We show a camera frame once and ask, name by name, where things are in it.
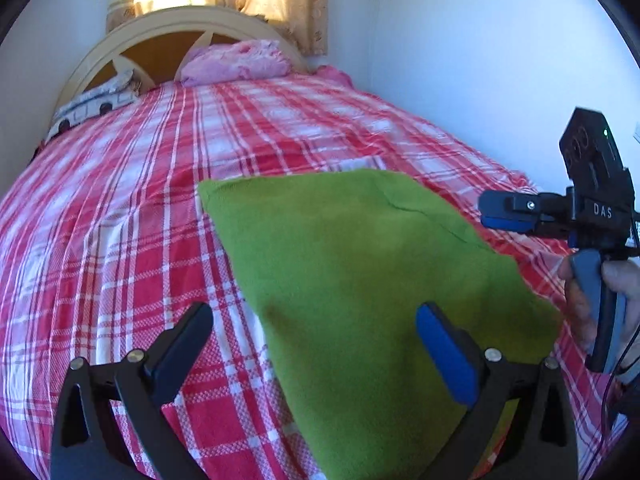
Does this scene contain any cream wooden headboard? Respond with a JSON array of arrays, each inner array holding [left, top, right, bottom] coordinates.
[[50, 5, 311, 131]]

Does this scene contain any pink pillow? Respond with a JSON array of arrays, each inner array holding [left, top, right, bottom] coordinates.
[[175, 39, 293, 88]]

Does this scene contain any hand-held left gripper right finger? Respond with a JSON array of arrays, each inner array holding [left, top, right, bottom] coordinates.
[[416, 301, 582, 480]]

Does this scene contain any person's right hand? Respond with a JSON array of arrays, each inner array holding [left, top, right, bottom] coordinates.
[[556, 255, 640, 357]]

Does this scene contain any black cable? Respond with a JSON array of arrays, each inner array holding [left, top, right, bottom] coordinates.
[[587, 240, 640, 467]]

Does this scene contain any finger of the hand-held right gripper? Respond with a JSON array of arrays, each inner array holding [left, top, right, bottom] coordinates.
[[481, 213, 571, 240], [477, 190, 569, 217]]

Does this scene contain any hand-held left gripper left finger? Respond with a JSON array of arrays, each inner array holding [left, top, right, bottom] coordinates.
[[50, 301, 216, 480]]

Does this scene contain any red plaid bed sheet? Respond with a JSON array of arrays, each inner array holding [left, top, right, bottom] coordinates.
[[0, 72, 631, 480]]

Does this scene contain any pink cloth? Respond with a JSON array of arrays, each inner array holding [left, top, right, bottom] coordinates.
[[316, 64, 354, 87]]

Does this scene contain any green striped knit sweater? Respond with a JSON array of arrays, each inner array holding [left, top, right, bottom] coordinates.
[[197, 169, 563, 480]]

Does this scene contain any grey white printed pillow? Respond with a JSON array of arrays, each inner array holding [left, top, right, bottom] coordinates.
[[45, 70, 141, 143]]

